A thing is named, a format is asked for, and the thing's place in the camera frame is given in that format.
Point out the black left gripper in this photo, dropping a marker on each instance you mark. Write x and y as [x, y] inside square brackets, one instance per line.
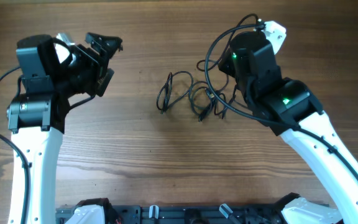
[98, 67]

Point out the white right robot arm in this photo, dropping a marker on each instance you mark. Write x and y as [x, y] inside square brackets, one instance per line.
[291, 111]

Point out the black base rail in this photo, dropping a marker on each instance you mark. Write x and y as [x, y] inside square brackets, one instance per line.
[249, 214]

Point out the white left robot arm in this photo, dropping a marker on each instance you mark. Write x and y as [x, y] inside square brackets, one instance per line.
[58, 76]

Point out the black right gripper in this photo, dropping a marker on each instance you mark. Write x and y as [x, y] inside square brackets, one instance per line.
[227, 65]

